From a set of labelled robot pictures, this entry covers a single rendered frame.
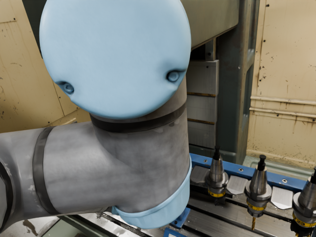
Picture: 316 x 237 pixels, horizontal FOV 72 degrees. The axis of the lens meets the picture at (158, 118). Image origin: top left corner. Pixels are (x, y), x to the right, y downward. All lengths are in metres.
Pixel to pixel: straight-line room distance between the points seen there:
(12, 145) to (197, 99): 1.08
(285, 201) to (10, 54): 1.64
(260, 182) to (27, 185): 0.53
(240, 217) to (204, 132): 0.51
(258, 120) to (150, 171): 1.49
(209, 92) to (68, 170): 1.04
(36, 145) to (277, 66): 1.39
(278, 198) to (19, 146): 0.59
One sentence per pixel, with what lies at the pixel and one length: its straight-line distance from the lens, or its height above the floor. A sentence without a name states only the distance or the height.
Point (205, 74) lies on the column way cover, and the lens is 1.14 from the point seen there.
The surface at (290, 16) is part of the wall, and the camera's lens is 1.43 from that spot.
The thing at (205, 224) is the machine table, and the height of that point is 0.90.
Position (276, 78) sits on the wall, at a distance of 1.50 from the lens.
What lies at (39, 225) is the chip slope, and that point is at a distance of 1.53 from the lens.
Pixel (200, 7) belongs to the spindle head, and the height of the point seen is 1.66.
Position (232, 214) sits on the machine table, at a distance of 1.00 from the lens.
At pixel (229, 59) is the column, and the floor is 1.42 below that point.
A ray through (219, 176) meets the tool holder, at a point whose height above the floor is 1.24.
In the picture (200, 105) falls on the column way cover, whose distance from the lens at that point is 1.22.
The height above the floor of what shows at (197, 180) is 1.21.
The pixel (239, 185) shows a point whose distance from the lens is 0.66.
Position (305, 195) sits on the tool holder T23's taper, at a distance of 0.63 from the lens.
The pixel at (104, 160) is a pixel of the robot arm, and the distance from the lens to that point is 0.16.
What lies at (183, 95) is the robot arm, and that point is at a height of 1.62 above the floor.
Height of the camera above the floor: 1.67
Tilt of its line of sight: 27 degrees down
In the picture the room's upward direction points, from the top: 7 degrees counter-clockwise
